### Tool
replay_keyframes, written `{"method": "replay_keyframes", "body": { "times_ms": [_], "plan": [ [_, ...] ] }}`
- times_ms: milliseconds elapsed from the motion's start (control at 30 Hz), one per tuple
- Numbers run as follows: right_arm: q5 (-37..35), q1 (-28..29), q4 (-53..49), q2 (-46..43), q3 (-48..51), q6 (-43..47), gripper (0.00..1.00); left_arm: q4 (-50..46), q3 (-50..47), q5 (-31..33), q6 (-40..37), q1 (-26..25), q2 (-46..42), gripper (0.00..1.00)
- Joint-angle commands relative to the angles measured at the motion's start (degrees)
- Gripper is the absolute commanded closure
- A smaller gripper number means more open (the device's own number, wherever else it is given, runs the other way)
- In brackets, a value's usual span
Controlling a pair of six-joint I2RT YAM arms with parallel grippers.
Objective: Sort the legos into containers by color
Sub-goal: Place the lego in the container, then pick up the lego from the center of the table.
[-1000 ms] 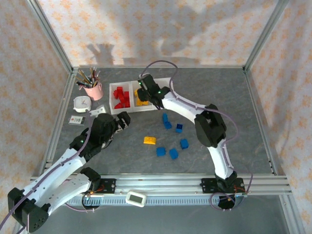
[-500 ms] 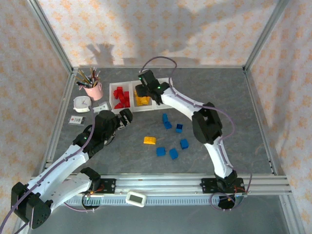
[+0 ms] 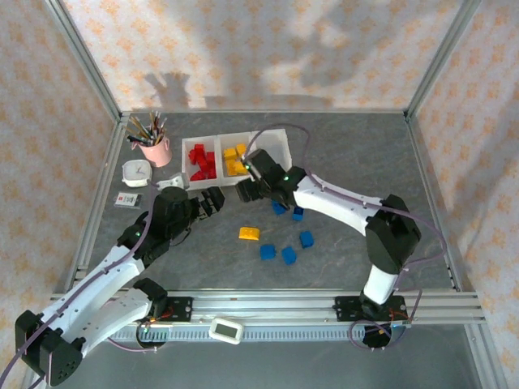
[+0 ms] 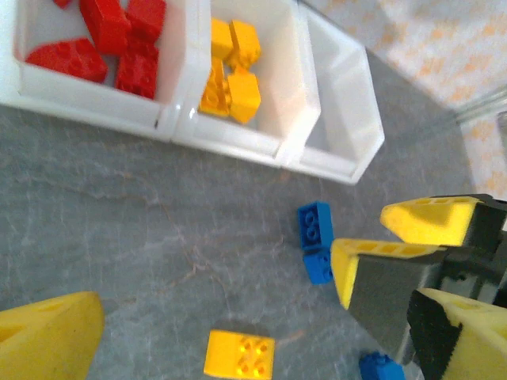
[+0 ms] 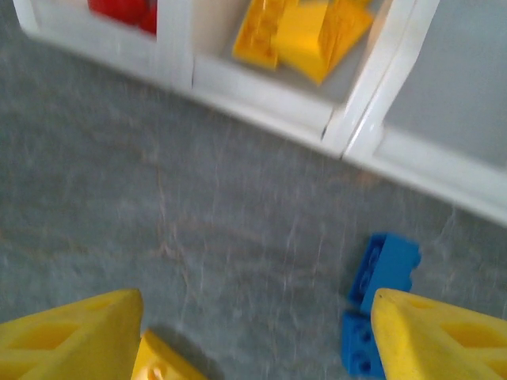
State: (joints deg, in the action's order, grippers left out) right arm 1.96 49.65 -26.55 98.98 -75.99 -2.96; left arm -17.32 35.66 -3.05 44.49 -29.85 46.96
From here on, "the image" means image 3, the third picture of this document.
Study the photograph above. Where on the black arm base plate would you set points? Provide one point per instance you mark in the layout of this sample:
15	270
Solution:
182	310
346	310

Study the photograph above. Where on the aluminium frame post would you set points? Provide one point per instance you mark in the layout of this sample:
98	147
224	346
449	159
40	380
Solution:
84	56
484	356
441	56

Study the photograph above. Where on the yellow arched lego brick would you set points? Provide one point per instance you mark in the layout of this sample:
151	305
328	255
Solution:
234	163

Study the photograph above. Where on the blue lego brick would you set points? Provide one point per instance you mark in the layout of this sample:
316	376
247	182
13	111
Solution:
279	208
267	252
298	215
289	256
307	240

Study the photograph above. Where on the white plastic bin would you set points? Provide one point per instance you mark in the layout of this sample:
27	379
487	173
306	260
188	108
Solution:
275	142
202	185
227	181

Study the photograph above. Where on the aluminium frame rail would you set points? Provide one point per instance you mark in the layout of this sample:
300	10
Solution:
97	202
344	111
434	202

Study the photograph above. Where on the yellow sloped two-stud brick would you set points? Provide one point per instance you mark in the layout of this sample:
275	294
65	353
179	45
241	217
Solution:
235	172

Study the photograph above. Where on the wide aluminium base rail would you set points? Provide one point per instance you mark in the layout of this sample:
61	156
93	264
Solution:
263	304

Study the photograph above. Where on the red lego brick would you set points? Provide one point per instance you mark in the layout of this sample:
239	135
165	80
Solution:
193	157
210	172
197	176
198	148
202	165
209	157

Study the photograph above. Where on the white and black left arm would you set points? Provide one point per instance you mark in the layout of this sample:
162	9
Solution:
101	279

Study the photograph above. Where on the yellow wide curved brick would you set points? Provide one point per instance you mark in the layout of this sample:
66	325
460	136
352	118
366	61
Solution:
249	234

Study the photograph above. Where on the yellow square four-stud brick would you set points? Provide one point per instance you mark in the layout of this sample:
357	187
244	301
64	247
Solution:
241	150

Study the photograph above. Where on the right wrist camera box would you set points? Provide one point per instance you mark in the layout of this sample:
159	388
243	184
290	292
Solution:
255	164

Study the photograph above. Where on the pink metal cup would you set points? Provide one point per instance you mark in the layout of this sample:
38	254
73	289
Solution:
156	154

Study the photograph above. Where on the small white clock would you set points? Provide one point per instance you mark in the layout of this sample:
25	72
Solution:
137	174

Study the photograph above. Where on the white digital timer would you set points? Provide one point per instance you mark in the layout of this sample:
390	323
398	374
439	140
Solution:
226	330

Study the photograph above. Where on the clear card case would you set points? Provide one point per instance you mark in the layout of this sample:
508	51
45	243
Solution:
129	200

